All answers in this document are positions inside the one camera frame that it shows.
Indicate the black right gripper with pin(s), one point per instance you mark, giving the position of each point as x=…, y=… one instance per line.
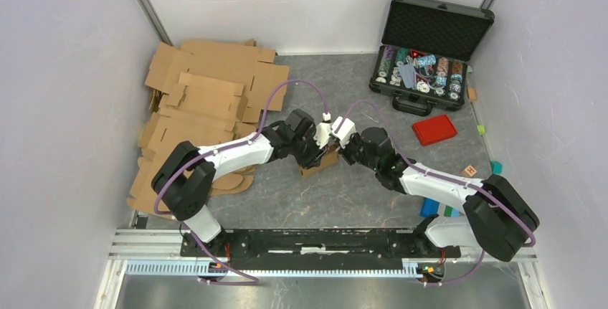
x=344, y=152

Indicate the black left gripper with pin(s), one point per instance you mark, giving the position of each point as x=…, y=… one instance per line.
x=314, y=159

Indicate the brown cardboard box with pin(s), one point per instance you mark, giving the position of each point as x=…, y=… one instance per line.
x=329, y=159

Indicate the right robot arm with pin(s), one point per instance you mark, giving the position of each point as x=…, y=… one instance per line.
x=494, y=215

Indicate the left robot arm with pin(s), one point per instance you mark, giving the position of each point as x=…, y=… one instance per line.
x=184, y=181

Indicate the red flat box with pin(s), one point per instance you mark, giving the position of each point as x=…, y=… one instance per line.
x=434, y=130

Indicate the blue block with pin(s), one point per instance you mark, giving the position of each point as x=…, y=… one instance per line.
x=431, y=207

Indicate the wooden letter cube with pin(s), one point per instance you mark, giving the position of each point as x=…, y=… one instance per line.
x=469, y=171

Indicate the black poker chip case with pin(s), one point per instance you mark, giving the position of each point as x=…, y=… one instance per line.
x=425, y=48

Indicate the small orange wooden block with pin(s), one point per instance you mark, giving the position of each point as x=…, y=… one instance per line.
x=472, y=94

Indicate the stack of flat cardboard boxes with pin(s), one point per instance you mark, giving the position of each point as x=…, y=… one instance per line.
x=207, y=93

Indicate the teal cube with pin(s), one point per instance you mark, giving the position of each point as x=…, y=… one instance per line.
x=496, y=167

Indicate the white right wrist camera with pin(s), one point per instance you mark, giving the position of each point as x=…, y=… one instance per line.
x=342, y=130

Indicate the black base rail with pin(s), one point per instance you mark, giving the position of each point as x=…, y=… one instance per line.
x=324, y=249

